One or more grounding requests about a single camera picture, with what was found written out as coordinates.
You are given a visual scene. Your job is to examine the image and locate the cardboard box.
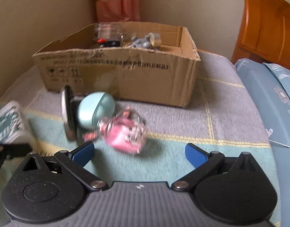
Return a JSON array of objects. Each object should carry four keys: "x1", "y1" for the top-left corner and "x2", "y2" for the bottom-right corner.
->
[{"x1": 32, "y1": 21, "x2": 202, "y2": 109}]

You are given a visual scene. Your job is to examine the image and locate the pink bottle keychain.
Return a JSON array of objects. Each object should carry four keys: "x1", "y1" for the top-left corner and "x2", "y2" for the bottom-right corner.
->
[{"x1": 83, "y1": 107, "x2": 148, "y2": 156}]

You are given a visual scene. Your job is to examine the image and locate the pink patterned curtain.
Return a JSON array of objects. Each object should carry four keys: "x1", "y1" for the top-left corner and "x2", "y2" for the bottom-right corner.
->
[{"x1": 93, "y1": 0, "x2": 141, "y2": 22}]

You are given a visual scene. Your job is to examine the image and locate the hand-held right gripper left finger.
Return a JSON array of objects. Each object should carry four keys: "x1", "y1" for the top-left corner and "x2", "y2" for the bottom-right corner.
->
[{"x1": 22, "y1": 141, "x2": 109, "y2": 191}]

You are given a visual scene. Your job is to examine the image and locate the gold capsule bottle silver cap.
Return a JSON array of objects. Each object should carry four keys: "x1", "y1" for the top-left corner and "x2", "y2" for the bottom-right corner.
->
[{"x1": 123, "y1": 33, "x2": 162, "y2": 50}]

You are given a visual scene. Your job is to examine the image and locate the round translucent lid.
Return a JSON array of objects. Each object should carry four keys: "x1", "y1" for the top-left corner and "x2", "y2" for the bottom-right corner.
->
[{"x1": 60, "y1": 85, "x2": 77, "y2": 142}]

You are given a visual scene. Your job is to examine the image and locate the white charging cable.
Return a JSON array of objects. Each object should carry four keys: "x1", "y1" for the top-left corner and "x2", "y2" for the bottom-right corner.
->
[{"x1": 269, "y1": 139, "x2": 290, "y2": 150}]

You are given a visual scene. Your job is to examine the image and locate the clear jar red label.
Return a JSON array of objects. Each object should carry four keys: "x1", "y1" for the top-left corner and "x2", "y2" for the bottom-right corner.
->
[{"x1": 94, "y1": 23, "x2": 124, "y2": 46}]

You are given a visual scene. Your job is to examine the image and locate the grey spotted toy figure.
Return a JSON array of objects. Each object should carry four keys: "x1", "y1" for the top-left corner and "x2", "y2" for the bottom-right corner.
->
[{"x1": 131, "y1": 34, "x2": 153, "y2": 49}]

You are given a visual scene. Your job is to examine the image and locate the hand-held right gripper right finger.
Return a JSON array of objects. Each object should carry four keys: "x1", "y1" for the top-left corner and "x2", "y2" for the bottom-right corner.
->
[{"x1": 171, "y1": 143, "x2": 260, "y2": 191}]

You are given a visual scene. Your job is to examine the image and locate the wooden headboard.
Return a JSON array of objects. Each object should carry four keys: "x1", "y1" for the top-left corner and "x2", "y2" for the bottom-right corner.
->
[{"x1": 231, "y1": 0, "x2": 290, "y2": 72}]

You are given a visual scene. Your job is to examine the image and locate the blue floral bedsheet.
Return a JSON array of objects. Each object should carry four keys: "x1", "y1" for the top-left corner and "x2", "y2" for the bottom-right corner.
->
[{"x1": 234, "y1": 58, "x2": 290, "y2": 227}]

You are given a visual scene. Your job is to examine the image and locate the white bottle green label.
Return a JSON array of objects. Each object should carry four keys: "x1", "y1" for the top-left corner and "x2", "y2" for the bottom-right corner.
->
[{"x1": 0, "y1": 100, "x2": 34, "y2": 147}]

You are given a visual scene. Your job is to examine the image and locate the blue floral pillow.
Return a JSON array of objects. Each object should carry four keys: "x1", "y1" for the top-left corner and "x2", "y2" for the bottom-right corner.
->
[{"x1": 262, "y1": 61, "x2": 290, "y2": 119}]

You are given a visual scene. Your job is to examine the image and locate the black cube toy red buttons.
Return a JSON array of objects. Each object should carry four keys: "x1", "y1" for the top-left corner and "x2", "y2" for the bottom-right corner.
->
[{"x1": 96, "y1": 38, "x2": 120, "y2": 48}]

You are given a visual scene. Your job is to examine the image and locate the checked green grey blanket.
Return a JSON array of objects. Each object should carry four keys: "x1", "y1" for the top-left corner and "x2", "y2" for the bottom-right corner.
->
[{"x1": 0, "y1": 50, "x2": 281, "y2": 227}]

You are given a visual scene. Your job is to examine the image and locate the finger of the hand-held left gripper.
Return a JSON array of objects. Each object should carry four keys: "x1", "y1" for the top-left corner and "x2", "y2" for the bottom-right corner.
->
[{"x1": 0, "y1": 142, "x2": 34, "y2": 182}]

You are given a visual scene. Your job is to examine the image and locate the teal egg-shaped ball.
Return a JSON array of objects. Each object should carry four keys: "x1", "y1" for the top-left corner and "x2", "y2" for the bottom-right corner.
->
[{"x1": 78, "y1": 91, "x2": 116, "y2": 131}]

